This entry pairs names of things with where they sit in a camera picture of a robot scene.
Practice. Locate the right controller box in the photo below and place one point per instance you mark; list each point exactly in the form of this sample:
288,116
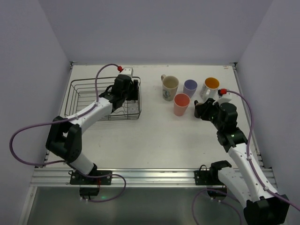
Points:
217,194

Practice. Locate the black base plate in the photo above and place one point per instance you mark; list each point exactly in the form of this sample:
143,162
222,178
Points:
209,176
99,177

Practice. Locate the left controller box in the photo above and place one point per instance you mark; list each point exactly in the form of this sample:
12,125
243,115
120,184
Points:
88,192

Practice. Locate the lilac plastic cup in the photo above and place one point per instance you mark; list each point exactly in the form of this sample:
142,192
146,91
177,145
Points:
189,88

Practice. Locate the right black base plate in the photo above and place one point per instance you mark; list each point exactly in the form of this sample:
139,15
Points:
209,176

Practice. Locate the black wire dish rack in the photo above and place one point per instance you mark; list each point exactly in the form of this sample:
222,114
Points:
81,93

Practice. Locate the small clear glass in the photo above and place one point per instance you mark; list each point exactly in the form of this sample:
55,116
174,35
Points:
133,109

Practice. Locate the controller box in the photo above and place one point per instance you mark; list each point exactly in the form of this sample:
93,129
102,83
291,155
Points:
217,194
88,192

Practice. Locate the dark brown mug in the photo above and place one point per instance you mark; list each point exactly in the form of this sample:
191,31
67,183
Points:
198,109

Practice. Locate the cream floral mug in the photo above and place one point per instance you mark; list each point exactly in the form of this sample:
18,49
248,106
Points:
169,87

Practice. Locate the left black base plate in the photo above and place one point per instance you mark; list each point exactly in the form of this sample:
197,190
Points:
99,177

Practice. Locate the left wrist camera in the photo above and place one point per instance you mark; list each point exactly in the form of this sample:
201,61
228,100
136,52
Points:
125,71

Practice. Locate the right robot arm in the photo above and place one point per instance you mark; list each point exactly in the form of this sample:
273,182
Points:
262,205

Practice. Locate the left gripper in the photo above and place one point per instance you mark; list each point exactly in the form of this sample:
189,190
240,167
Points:
135,89

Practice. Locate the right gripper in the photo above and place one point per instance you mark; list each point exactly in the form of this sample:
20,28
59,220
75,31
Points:
202,110

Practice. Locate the white patterned mug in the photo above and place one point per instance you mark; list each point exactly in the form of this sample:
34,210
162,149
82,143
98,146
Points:
209,88

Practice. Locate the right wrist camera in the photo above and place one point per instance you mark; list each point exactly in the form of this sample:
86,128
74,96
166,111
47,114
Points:
224,96

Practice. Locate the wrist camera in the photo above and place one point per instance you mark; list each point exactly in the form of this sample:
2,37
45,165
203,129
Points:
125,71
224,96

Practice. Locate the aluminium mounting rail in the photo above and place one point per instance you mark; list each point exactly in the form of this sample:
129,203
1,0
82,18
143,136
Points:
135,178

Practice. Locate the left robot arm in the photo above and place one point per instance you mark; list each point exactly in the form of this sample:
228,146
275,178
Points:
65,136

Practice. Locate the pink plastic cup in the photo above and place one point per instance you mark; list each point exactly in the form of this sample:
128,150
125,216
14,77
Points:
181,102

